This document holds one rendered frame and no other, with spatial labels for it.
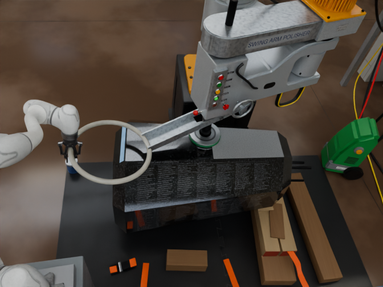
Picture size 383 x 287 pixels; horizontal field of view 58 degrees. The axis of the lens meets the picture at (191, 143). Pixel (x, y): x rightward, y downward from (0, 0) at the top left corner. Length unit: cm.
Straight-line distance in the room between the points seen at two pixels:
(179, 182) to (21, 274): 109
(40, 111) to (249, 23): 115
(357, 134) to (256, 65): 149
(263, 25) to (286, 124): 209
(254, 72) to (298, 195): 147
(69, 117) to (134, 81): 216
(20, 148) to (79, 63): 286
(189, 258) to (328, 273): 107
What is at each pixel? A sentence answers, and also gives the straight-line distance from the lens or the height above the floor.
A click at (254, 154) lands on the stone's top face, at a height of 82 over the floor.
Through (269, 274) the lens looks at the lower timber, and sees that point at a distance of 280.
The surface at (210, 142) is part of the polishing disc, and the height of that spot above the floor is 85.
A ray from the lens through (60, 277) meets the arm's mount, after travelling 191.
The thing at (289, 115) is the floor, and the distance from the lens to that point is 395.
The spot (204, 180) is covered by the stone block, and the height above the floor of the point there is 72.
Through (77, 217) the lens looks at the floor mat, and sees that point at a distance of 299.
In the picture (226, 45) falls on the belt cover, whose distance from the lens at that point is 177.
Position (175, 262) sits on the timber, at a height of 13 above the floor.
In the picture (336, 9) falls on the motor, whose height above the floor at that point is 173.
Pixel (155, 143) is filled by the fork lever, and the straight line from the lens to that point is 215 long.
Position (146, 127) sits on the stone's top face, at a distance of 242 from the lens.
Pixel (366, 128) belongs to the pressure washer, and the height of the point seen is 57.
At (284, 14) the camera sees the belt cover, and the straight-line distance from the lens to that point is 204.
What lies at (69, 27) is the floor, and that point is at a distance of 483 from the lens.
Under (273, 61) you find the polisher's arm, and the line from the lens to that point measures 214.
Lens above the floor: 265
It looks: 51 degrees down
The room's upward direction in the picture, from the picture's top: 10 degrees clockwise
